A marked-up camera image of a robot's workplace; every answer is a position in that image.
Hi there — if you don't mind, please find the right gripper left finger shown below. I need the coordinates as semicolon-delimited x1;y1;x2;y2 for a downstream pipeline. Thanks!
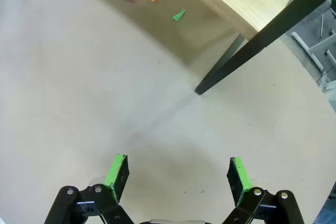
44;154;134;224

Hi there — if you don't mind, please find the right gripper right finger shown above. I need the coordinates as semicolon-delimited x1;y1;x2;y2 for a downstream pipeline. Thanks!
223;156;305;224

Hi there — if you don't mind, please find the small green paper scrap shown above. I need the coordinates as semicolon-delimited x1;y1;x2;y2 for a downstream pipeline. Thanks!
172;9;186;22

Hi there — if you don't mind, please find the two-tier wooden shelf black frame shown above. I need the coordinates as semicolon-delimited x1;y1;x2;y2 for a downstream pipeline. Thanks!
160;0;336;96

